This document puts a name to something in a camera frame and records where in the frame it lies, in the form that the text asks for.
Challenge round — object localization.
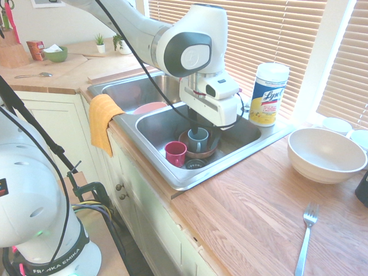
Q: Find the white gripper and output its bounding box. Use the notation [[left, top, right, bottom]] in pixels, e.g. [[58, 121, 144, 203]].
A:
[[179, 80, 243, 148]]

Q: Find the silver fork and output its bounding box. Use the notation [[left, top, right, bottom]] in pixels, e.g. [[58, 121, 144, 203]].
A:
[[294, 202, 320, 276]]

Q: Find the black sink drain strainer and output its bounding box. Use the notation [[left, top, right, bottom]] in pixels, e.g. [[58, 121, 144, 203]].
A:
[[183, 158, 210, 170]]

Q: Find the stainless steel double sink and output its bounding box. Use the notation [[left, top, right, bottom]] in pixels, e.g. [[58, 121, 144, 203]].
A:
[[87, 70, 297, 191]]

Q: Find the grey mug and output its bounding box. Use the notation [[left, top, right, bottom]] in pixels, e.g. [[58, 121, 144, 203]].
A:
[[187, 128, 210, 154]]

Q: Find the brown wooden bowl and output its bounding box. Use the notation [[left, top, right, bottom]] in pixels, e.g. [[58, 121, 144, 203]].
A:
[[178, 129, 219, 159]]

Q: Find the red cup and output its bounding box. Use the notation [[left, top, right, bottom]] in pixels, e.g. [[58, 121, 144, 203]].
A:
[[164, 140, 188, 168]]

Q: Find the pink bowl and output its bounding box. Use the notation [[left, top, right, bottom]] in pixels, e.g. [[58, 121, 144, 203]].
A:
[[132, 101, 168, 116]]

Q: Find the Lysol wipes canister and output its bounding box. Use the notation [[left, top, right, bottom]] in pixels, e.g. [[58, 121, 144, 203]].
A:
[[248, 62, 290, 128]]

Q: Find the yellow dish cloth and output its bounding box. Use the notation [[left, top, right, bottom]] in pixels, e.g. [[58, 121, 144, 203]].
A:
[[88, 94, 126, 158]]

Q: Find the trailing potted plant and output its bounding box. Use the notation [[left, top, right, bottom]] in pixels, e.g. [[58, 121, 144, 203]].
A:
[[112, 33, 133, 55]]

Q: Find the large cream bowl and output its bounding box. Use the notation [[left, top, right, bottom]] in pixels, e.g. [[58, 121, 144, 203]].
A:
[[287, 128, 368, 185]]

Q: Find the wide wooden window blind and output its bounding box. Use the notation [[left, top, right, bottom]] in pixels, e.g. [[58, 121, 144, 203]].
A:
[[148, 0, 328, 120]]

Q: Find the green metal clamp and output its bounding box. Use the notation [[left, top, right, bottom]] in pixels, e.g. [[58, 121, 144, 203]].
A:
[[66, 160, 112, 208]]

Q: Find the small spiky potted plant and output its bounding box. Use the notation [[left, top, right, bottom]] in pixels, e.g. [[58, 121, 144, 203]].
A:
[[94, 33, 106, 54]]

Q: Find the cream kitchen cabinet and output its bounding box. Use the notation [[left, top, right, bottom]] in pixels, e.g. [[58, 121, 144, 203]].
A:
[[13, 90, 219, 276]]

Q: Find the light plywood sheet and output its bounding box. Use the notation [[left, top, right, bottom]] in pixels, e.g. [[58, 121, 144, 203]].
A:
[[5, 53, 89, 87]]

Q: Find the narrow wooden window blind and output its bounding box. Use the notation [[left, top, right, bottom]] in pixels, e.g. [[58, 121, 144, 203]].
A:
[[316, 0, 368, 130]]

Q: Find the green bowl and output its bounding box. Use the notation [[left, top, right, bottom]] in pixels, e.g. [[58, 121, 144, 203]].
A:
[[43, 46, 69, 63]]

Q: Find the black object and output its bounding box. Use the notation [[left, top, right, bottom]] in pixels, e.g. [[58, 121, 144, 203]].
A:
[[354, 170, 368, 208]]

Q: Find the silver spoon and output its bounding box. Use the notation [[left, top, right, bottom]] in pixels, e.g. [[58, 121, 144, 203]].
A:
[[14, 71, 54, 79]]

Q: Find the white paper napkin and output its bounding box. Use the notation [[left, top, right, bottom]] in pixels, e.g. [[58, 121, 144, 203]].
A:
[[42, 44, 63, 54]]

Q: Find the black stand rod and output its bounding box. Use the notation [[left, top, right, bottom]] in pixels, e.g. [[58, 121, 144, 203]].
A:
[[0, 75, 80, 175]]

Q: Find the orange cardboard box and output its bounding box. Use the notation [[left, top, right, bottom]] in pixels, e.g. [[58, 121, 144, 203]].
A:
[[26, 40, 45, 62]]

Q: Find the wooden knife block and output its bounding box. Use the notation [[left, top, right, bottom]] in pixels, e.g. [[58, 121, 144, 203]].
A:
[[0, 28, 31, 69]]

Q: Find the coloured cable bundle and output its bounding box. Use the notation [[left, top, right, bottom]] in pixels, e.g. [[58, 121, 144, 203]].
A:
[[71, 201, 127, 276]]

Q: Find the white window frame post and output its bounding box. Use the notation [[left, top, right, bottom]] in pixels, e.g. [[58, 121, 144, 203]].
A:
[[290, 0, 359, 127]]

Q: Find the thin black base cable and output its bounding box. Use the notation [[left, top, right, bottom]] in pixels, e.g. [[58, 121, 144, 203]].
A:
[[0, 106, 71, 264]]

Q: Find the white wall poster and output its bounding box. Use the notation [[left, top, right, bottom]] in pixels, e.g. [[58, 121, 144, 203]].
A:
[[30, 0, 66, 9]]

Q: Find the pink handled knife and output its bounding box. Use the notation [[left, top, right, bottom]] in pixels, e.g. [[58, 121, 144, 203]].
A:
[[6, 4, 21, 44]]

